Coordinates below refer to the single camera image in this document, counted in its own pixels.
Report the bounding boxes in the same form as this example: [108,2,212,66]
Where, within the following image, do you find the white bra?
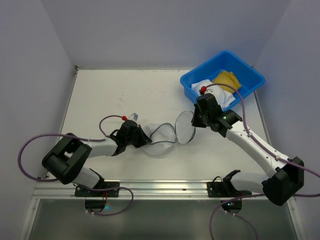
[191,79,236,110]

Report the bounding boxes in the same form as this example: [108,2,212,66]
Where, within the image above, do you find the white mesh laundry bag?
[140,110,196,157]

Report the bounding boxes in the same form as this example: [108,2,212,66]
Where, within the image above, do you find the yellow bra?
[212,70,242,94]

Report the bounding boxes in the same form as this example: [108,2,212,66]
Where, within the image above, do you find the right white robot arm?
[191,93,304,206]

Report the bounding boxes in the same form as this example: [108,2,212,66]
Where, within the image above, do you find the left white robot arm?
[41,120,152,190]

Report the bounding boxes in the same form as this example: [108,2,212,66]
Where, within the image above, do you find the blue plastic tub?
[180,50,265,104]

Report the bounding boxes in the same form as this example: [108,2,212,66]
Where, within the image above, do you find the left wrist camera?
[127,112,139,122]

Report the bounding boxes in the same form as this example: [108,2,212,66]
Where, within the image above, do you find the aluminium mounting rail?
[33,179,273,200]

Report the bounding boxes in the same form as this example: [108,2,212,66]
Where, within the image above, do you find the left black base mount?
[74,178,120,213]

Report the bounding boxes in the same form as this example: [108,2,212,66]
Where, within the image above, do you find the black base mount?
[206,169,252,214]
[74,178,120,213]

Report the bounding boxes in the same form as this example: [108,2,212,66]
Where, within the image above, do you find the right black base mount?
[206,169,252,214]

